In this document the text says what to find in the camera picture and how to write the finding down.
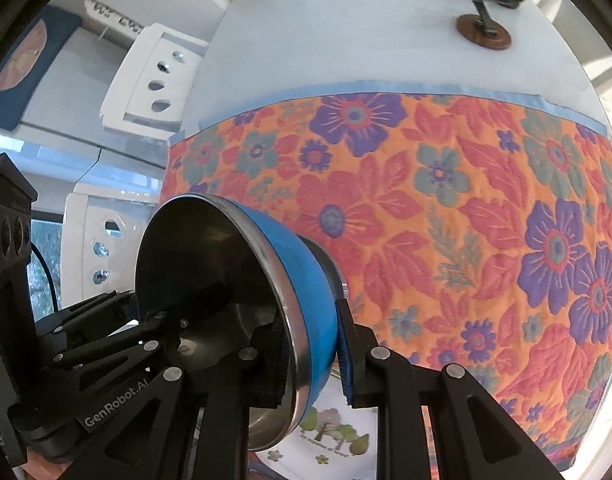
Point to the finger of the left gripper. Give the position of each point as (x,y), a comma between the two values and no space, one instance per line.
(99,363)
(90,319)

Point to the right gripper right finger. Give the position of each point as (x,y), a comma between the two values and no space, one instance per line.
(374,376)

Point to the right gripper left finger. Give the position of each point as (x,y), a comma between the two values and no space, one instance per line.
(236,389)

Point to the forest plate print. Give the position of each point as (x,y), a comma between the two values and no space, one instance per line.
(332,441)

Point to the blue steel bowl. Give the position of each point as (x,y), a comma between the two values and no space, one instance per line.
(232,277)

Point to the white chair near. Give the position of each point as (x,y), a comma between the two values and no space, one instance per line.
(102,231)

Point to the white chair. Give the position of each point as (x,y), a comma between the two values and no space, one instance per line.
(102,231)
(150,89)

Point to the floral quilted table mat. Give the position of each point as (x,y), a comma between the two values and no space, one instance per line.
(471,227)

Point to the white chair far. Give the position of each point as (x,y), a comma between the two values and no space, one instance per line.
(150,89)

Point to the wooden base phone stand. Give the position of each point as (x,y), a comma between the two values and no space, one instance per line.
(482,30)

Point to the blue wall picture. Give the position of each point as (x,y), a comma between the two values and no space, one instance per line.
(30,58)

